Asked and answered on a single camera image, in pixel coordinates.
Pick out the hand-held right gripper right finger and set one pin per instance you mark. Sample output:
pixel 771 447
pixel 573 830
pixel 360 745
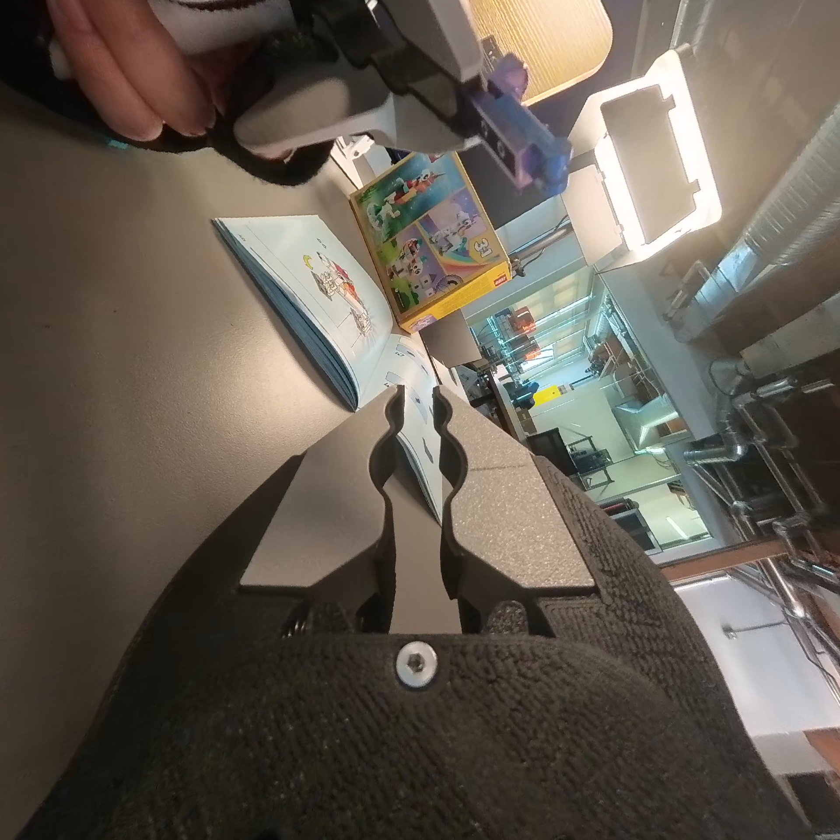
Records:
pixel 518 531

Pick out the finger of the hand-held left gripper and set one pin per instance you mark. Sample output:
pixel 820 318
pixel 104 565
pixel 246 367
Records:
pixel 433 33
pixel 413 128

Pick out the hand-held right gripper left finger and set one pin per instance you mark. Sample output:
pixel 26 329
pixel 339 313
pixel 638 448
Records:
pixel 315 525

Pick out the blue and purple lego assembly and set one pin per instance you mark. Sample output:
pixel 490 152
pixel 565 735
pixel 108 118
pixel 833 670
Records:
pixel 512 124

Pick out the pale blue instruction booklet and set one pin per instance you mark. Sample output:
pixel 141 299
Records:
pixel 295 282

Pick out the yellow lego box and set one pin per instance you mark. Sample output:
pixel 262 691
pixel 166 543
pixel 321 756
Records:
pixel 426 249

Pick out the person's left hand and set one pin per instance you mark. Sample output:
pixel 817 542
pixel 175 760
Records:
pixel 131 79

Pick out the light wooden panel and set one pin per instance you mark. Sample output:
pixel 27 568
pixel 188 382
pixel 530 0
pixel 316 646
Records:
pixel 544 46

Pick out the yellow sign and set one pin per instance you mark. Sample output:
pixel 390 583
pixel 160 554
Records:
pixel 550 397

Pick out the white light panel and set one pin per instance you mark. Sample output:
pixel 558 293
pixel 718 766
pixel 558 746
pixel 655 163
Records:
pixel 656 164

